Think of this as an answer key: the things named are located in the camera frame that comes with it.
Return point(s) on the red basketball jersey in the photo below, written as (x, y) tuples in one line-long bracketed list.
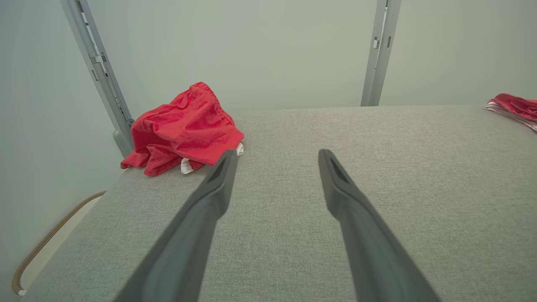
[(518, 107)]

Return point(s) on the red shorts with white stripes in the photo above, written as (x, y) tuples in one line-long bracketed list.
[(184, 130)]

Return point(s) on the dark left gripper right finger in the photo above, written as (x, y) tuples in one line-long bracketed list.
[(373, 247)]

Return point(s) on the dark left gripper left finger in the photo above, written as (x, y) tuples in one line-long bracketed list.
[(184, 243)]

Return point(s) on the cream perforated laundry basket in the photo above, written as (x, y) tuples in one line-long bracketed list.
[(46, 241)]

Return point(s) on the grey metal frame post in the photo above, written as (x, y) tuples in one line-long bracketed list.
[(379, 63), (98, 71)]

